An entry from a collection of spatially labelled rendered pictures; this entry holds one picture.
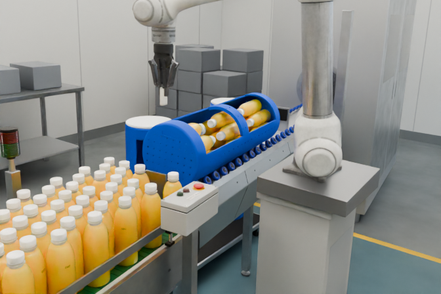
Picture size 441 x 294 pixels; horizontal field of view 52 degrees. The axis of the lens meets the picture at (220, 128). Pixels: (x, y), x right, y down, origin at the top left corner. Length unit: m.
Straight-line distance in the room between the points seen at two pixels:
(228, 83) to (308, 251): 3.74
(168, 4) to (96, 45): 4.43
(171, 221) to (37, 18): 4.25
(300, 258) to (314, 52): 0.81
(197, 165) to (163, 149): 0.17
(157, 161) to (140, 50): 4.62
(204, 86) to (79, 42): 1.58
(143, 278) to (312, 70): 0.85
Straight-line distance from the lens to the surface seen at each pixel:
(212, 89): 5.51
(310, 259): 1.84
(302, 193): 1.71
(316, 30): 1.49
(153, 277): 1.58
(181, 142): 1.84
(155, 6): 1.52
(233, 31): 7.75
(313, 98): 1.53
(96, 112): 6.06
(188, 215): 1.43
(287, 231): 1.84
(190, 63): 5.68
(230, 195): 2.15
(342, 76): 2.96
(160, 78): 1.77
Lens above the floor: 1.69
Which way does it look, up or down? 15 degrees down
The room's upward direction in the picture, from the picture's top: 2 degrees clockwise
